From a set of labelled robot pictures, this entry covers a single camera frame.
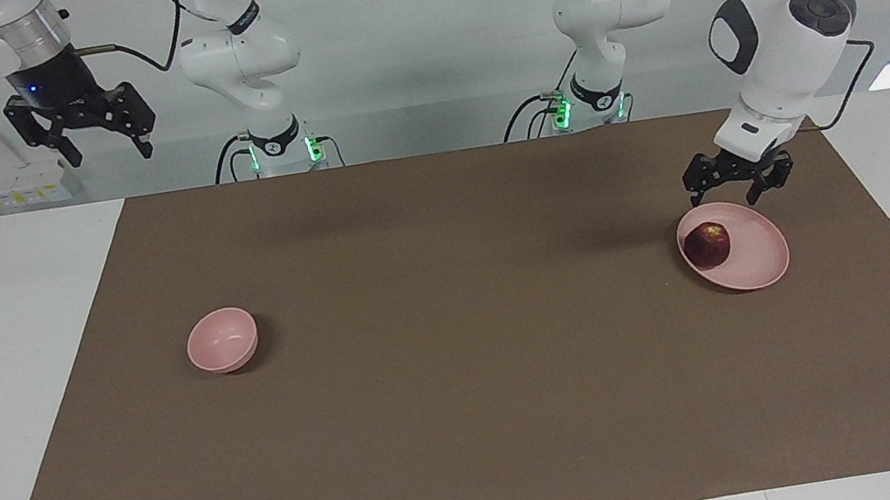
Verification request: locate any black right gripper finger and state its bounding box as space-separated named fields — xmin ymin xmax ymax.
xmin=86 ymin=79 xmax=163 ymax=167
xmin=2 ymin=87 xmax=85 ymax=178

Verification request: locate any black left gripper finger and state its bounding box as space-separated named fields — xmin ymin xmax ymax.
xmin=679 ymin=151 xmax=725 ymax=208
xmin=741 ymin=154 xmax=799 ymax=207

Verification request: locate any brown table mat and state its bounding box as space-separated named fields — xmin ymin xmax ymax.
xmin=0 ymin=84 xmax=890 ymax=500

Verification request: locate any dark red apple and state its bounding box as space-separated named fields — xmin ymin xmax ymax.
xmin=680 ymin=218 xmax=735 ymax=274

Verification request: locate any pink plate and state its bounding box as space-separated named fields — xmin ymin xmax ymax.
xmin=672 ymin=192 xmax=795 ymax=301

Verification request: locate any pink bowl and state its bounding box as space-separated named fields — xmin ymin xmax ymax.
xmin=181 ymin=304 xmax=264 ymax=379

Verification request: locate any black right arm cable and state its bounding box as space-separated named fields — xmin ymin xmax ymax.
xmin=64 ymin=0 xmax=198 ymax=86

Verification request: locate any black base cable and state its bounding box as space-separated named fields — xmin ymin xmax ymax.
xmin=208 ymin=119 xmax=348 ymax=186
xmin=492 ymin=49 xmax=591 ymax=143

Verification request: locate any white wall socket box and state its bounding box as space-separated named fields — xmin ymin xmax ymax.
xmin=0 ymin=158 xmax=75 ymax=211

